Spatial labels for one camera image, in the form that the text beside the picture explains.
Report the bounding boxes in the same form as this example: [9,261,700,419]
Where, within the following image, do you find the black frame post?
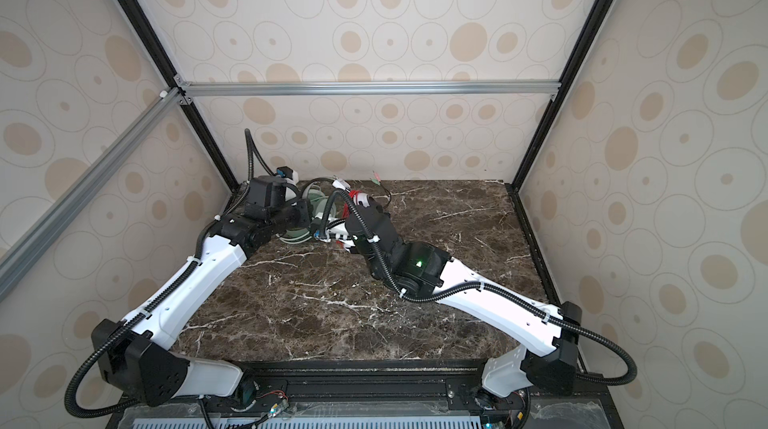
[510,0,615,194]
[116,0,239,193]

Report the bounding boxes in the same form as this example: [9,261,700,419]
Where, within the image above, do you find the white black red-cabled headphones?
[299,174,392,227]

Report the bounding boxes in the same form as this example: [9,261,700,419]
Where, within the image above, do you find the mint green wired headphones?
[278,182,329,245]

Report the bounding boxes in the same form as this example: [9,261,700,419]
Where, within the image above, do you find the left slanted aluminium frame bar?
[1,88,181,298]

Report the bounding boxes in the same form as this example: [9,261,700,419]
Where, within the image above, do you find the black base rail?
[107,359,622,428]

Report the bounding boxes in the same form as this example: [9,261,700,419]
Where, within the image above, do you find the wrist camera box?
[276,166,300,185]
[310,219,354,251]

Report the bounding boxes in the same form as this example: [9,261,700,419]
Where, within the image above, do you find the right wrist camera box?
[310,219,354,251]

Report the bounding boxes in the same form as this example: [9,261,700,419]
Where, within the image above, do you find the horizontal aluminium frame bar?
[180,79,561,97]

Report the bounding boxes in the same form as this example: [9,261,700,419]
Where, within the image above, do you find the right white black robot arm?
[310,188,638,398]

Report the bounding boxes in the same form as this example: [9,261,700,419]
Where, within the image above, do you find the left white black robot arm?
[64,166,310,419]

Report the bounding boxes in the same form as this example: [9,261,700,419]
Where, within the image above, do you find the left black frame post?
[116,0,239,193]

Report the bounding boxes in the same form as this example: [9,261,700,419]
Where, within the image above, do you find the right black frame post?
[510,0,615,194]

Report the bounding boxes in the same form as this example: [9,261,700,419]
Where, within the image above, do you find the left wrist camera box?
[276,166,300,185]

